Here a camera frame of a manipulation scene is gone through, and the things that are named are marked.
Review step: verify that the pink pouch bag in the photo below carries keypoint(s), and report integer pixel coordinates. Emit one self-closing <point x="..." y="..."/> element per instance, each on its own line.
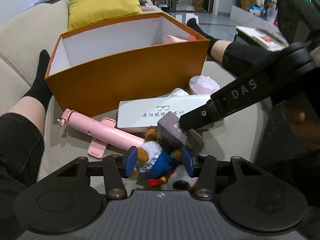
<point x="168" y="39"/>

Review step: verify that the yellow cushion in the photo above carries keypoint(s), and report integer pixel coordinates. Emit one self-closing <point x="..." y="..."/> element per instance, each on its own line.
<point x="85" y="12"/>

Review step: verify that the pink selfie stick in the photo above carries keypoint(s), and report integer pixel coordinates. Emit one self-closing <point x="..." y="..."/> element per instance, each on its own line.
<point x="103" y="132"/>

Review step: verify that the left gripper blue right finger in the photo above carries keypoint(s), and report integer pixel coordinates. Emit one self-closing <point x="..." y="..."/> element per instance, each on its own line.
<point x="187" y="160"/>

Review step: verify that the person right hand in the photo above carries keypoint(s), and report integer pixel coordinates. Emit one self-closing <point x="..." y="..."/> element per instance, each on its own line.
<point x="303" y="128"/>

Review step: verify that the marble coffee table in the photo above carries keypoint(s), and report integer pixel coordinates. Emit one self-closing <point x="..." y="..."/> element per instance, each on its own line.
<point x="260" y="37"/>

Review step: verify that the plush bear blue outfit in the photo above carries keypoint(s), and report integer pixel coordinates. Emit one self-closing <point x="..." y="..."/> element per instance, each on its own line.
<point x="154" y="161"/>

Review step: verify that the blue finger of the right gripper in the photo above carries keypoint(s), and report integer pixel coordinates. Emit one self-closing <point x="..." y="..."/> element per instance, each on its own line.
<point x="199" y="117"/>

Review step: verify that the round pink tin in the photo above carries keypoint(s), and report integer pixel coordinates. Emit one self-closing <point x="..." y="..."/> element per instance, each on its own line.
<point x="201" y="84"/>

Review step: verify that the person left leg black sock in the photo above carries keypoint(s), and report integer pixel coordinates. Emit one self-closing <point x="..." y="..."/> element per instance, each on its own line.
<point x="22" y="146"/>

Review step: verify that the purple glitter box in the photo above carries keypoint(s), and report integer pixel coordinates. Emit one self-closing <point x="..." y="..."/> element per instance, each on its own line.
<point x="171" y="137"/>

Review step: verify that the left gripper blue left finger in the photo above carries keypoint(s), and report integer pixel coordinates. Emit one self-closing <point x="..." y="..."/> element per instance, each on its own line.
<point x="130" y="159"/>

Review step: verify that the orange cardboard storage box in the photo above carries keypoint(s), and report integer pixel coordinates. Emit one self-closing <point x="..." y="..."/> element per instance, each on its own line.
<point x="93" y="68"/>

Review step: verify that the person leg black sock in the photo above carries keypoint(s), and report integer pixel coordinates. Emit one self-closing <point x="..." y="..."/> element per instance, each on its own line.
<point x="22" y="146"/>
<point x="235" y="57"/>

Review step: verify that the person right leg black sock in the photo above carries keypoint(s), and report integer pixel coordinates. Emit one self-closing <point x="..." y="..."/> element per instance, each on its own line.
<point x="235" y="57"/>

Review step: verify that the white glasses case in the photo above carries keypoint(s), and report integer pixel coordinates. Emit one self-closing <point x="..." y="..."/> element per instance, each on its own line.
<point x="136" y="116"/>

